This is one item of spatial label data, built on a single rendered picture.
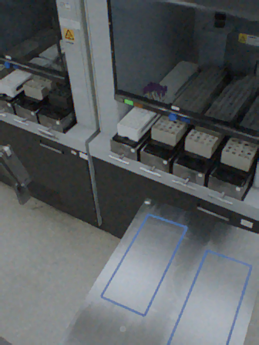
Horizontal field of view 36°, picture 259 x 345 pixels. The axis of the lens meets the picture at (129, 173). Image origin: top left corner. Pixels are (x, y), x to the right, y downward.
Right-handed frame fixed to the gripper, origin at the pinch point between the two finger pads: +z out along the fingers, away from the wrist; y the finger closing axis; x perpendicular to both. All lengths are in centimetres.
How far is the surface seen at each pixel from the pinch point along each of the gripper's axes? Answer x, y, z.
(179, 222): 39, 29, 38
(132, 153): 66, -5, 42
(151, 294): 11, 34, 38
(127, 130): 70, -10, 34
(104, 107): 75, -25, 31
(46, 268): 35, -46, 120
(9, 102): 66, -76, 40
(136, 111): 82, -13, 34
